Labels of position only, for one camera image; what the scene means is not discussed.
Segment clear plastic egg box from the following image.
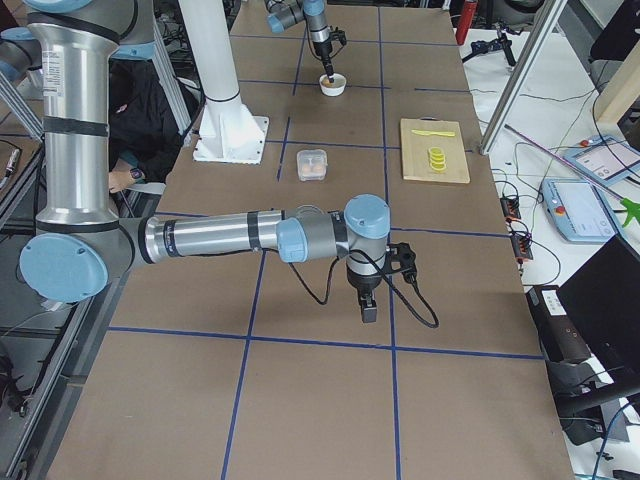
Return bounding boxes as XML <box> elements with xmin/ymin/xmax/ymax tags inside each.
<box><xmin>296</xmin><ymin>149</ymin><xmax>328</xmax><ymax>181</ymax></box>

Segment black computer box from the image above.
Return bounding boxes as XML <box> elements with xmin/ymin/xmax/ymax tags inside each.
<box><xmin>527</xmin><ymin>235</ymin><xmax>639</xmax><ymax>373</ymax></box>

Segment white round bowl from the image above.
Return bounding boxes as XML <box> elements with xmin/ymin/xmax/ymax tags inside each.
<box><xmin>318</xmin><ymin>73</ymin><xmax>347</xmax><ymax>97</ymax></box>

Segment yellow plastic knife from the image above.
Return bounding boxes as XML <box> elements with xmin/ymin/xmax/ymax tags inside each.
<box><xmin>411</xmin><ymin>129</ymin><xmax>456</xmax><ymax>138</ymax></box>

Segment wooden cutting board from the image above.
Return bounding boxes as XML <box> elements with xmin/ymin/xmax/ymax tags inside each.
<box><xmin>400</xmin><ymin>118</ymin><xmax>470</xmax><ymax>184</ymax></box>

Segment yellow lemon slices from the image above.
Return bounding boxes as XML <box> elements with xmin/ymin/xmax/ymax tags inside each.
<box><xmin>428</xmin><ymin>147</ymin><xmax>447</xmax><ymax>173</ymax></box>

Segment red cylinder bottle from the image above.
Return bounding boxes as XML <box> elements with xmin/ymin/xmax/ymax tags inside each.
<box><xmin>455</xmin><ymin>0</ymin><xmax>477</xmax><ymax>46</ymax></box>

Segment person in black clothes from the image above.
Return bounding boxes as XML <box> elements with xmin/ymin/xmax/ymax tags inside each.
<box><xmin>108</xmin><ymin>60</ymin><xmax>184</xmax><ymax>194</ymax></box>

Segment blue teach pendant near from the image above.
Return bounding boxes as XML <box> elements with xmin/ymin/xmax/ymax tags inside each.
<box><xmin>541</xmin><ymin>178</ymin><xmax>627</xmax><ymax>244</ymax></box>

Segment blue teach pendant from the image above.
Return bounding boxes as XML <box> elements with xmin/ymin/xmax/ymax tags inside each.
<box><xmin>562</xmin><ymin>135</ymin><xmax>639</xmax><ymax>186</ymax></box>
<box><xmin>541</xmin><ymin>178</ymin><xmax>627</xmax><ymax>244</ymax></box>

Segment blue teach pendant far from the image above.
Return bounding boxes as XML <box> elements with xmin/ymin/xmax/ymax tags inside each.
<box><xmin>562</xmin><ymin>135</ymin><xmax>639</xmax><ymax>186</ymax></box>

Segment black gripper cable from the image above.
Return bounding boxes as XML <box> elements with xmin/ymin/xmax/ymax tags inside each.
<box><xmin>288</xmin><ymin>249</ymin><xmax>440</xmax><ymax>330</ymax></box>

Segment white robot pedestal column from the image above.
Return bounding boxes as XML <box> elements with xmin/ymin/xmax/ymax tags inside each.
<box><xmin>179</xmin><ymin>0</ymin><xmax>269</xmax><ymax>164</ymax></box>

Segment aluminium frame post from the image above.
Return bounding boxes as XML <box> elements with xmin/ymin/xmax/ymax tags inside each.
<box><xmin>479</xmin><ymin>0</ymin><xmax>567</xmax><ymax>155</ymax></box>

